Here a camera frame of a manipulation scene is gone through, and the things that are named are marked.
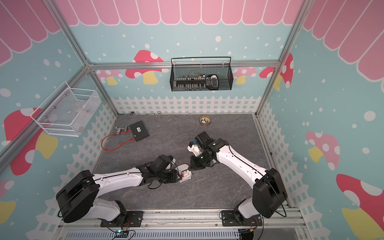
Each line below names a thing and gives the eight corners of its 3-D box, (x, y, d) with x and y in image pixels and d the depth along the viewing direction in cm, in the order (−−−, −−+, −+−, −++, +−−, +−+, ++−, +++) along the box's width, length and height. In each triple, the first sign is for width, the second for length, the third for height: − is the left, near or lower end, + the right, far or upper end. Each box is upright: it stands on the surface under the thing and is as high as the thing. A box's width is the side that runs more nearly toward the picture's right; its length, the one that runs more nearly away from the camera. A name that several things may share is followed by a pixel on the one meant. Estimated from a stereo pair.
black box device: (136, 141, 106) (135, 139, 104) (130, 127, 115) (129, 125, 113) (149, 136, 110) (148, 134, 108) (142, 122, 118) (141, 120, 116)
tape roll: (199, 125, 116) (199, 123, 115) (199, 117, 122) (199, 115, 120) (210, 125, 116) (211, 123, 115) (210, 117, 122) (210, 115, 120)
